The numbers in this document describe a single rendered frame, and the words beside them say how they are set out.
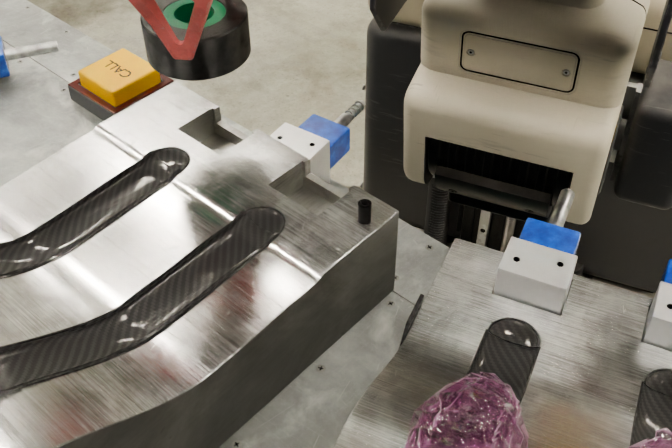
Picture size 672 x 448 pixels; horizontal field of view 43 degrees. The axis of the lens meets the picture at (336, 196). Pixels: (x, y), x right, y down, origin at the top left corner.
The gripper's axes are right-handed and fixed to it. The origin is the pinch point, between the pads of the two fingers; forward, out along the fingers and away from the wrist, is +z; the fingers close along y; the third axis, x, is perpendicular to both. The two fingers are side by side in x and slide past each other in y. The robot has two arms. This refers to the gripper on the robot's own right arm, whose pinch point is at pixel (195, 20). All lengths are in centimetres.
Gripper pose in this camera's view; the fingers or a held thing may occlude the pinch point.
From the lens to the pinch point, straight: 65.9
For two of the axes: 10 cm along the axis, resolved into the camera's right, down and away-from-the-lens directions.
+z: -0.1, 7.4, 6.7
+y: -1.1, 6.7, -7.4
